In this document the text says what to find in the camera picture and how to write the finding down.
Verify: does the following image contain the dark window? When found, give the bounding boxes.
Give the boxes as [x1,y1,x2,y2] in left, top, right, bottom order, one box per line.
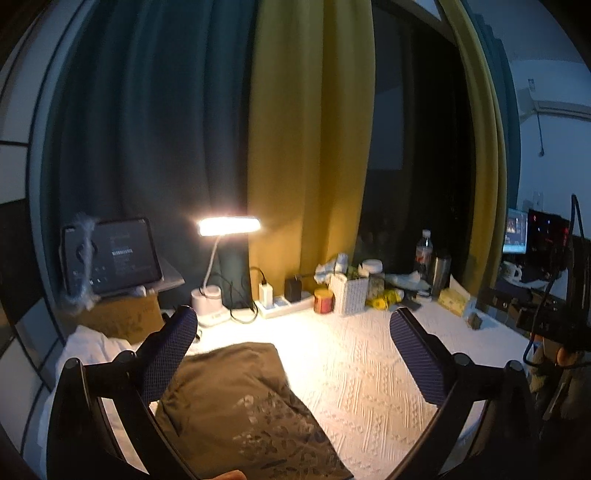
[358,0,476,282]

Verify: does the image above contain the steel mug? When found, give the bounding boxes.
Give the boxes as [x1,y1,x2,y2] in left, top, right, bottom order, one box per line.
[431,251,452,298]

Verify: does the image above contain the red can gold lid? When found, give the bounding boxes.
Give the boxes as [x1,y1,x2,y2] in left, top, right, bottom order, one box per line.
[314,287,335,315]

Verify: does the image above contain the white perforated basket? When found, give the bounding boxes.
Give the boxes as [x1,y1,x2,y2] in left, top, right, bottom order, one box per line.
[330,273,368,317]

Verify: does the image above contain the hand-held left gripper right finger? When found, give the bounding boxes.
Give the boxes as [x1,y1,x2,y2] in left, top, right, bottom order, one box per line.
[389,307,539,480]

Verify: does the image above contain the white wipes packet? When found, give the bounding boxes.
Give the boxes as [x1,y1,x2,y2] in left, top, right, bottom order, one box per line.
[385,272,432,291]

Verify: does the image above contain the glass jar white lid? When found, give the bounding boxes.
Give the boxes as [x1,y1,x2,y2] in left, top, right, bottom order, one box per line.
[361,259,385,305]

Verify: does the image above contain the brown t-shirt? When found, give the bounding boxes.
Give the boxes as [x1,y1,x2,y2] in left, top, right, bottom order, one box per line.
[154,342,354,480]

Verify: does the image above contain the clear water bottle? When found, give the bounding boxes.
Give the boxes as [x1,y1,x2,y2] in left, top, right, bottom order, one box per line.
[416,229,435,278]

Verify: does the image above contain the white power strip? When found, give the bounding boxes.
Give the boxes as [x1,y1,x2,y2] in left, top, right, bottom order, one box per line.
[254,295,317,319]

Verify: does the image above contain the cardboard box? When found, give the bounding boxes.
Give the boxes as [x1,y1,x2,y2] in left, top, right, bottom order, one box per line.
[76,295,162,344]

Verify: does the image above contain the black lamp cable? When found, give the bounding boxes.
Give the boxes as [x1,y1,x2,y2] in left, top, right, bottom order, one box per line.
[228,277,259,324]

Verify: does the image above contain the black tablet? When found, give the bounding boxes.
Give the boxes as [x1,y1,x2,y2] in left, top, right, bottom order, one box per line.
[60,217,163,296]

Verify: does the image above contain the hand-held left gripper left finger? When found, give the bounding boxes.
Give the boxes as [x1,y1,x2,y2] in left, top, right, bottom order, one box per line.
[46,305,199,480]

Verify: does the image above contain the white air conditioner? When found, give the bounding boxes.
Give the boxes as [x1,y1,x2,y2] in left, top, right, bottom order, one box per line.
[531,99,591,116]

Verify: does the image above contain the yellow tissue box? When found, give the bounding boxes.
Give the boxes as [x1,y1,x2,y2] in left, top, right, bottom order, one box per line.
[436,274,472,317]

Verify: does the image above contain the green curtain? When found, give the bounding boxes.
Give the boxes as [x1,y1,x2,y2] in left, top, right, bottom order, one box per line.
[41,0,259,310]

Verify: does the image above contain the computer monitor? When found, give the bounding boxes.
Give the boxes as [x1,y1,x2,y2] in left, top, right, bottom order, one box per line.
[502,208,528,256]

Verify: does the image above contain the white textured tablecloth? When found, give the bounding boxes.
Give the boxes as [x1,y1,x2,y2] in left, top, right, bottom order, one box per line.
[129,295,532,480]

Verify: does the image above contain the dark computer case red lights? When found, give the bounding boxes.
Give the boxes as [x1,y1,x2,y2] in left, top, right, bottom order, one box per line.
[527,209,573,268]

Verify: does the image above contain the white desk lamp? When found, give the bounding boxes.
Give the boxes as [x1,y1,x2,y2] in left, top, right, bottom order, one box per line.
[191,215,264,328]

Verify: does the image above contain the white cloth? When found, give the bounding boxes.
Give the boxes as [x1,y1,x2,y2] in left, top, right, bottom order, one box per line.
[23,325,153,480]

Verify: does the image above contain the yellow snack packet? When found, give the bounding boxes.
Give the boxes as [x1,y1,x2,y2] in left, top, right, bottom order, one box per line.
[367,291,402,311]

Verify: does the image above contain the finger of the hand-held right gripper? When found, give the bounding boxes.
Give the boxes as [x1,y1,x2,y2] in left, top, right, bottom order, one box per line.
[480,286,532,315]
[505,302,555,333]

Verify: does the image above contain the clear plastic bag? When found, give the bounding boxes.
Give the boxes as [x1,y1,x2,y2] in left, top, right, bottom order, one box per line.
[60,211,100,317]

